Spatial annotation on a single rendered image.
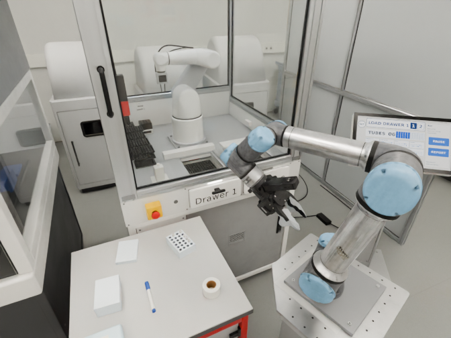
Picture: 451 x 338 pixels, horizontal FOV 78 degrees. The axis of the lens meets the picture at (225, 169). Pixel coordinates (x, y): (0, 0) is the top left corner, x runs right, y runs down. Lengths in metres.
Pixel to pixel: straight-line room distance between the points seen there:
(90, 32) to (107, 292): 0.92
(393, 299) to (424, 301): 1.15
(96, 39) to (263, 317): 1.77
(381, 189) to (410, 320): 1.66
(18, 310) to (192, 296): 0.71
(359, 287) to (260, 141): 0.75
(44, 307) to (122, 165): 0.67
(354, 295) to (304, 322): 0.24
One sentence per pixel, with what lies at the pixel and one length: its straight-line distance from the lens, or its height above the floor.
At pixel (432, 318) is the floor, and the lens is 2.42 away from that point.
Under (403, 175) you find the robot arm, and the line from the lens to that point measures 0.74.
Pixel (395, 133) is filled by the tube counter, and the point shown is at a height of 1.11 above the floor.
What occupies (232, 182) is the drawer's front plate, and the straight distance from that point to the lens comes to 1.48.
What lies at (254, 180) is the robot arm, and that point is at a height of 1.23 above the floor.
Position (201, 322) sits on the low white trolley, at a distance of 1.13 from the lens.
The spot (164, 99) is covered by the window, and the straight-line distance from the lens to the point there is 1.22.
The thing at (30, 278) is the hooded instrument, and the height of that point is 0.90.
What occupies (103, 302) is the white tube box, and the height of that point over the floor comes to 0.81.
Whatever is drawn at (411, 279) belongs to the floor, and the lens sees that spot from 2.58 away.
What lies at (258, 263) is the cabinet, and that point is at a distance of 2.09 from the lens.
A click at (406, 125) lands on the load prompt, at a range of 1.86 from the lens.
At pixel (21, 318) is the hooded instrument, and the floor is 0.62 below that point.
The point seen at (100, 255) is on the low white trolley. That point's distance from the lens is 1.42.
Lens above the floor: 1.73
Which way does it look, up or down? 30 degrees down
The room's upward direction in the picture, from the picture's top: straight up
